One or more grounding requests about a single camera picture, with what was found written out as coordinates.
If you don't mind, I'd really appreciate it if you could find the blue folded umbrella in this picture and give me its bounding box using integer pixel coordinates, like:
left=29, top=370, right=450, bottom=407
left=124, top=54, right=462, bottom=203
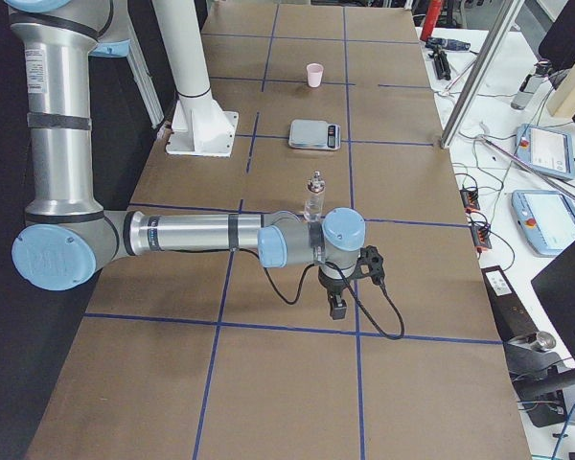
left=425, top=36, right=471, bottom=52

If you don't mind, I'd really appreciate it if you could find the long metal rod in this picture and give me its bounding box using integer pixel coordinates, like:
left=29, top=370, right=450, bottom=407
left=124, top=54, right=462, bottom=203
left=478, top=133, right=575, bottom=215

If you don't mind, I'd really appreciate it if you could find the pink plastic cup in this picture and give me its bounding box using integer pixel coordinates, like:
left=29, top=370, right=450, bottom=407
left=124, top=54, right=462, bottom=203
left=306, top=62, right=324, bottom=88

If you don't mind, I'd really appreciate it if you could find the aluminium frame post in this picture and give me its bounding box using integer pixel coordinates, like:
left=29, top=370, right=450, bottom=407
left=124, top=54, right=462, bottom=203
left=440, top=0, right=525, bottom=149

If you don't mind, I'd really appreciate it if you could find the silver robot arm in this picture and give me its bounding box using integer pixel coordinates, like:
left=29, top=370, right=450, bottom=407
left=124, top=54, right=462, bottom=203
left=8, top=1, right=376, bottom=319

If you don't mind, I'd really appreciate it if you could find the clear glass sauce bottle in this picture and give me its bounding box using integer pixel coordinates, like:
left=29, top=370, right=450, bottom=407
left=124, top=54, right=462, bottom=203
left=304, top=171, right=326, bottom=222

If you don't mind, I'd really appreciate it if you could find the black folded tripod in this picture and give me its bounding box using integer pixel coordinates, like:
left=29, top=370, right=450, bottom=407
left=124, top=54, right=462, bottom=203
left=429, top=45, right=451, bottom=81

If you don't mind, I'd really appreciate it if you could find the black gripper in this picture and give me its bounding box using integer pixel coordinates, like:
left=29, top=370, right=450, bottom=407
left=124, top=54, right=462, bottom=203
left=318, top=265, right=354, bottom=319

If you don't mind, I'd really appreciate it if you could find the lower blue teach pendant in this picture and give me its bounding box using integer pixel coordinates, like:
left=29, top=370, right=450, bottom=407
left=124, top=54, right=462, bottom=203
left=511, top=190, right=575, bottom=257

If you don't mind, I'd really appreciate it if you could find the upper blue teach pendant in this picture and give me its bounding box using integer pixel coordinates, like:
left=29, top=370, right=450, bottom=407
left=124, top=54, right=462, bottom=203
left=516, top=124, right=575, bottom=180

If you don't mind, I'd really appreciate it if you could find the black box with white label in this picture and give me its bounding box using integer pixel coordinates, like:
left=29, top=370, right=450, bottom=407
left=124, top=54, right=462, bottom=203
left=481, top=265, right=539, bottom=342

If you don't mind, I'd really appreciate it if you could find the lower orange black connector block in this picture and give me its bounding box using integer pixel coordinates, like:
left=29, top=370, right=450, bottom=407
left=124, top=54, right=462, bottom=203
left=471, top=222, right=492, bottom=253

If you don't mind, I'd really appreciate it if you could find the upper orange black connector block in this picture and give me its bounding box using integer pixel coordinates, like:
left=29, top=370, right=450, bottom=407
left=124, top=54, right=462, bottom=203
left=459, top=188, right=480, bottom=214

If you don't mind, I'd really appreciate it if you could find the grey water bottle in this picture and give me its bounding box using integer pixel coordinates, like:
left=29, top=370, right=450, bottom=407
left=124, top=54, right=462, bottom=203
left=510, top=58, right=552, bottom=110

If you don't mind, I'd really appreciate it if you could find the orange black connector block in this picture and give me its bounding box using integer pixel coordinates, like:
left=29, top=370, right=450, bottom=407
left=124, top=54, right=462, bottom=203
left=459, top=188, right=480, bottom=214
left=471, top=222, right=492, bottom=253

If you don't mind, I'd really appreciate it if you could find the blue teach pendant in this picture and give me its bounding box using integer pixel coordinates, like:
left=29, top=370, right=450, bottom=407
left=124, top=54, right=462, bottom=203
left=516, top=124, right=575, bottom=180
left=511, top=190, right=575, bottom=257

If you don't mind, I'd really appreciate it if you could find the black camera cable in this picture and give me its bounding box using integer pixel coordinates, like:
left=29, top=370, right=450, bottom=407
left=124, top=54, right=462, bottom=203
left=263, top=261, right=405, bottom=341

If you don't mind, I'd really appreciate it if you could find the white camera stand pole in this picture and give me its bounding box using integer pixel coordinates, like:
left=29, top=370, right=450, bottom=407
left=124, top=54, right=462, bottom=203
left=153, top=0, right=239, bottom=157

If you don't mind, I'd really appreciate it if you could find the red fire extinguisher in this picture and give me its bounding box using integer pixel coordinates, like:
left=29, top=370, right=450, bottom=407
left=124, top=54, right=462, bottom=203
left=420, top=0, right=444, bottom=42

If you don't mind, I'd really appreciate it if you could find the silver digital kitchen scale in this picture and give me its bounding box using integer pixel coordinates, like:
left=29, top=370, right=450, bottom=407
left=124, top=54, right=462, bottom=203
left=288, top=119, right=341, bottom=150

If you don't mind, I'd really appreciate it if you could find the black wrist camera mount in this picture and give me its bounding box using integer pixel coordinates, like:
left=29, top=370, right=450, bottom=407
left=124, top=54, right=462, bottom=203
left=350, top=245, right=385, bottom=287

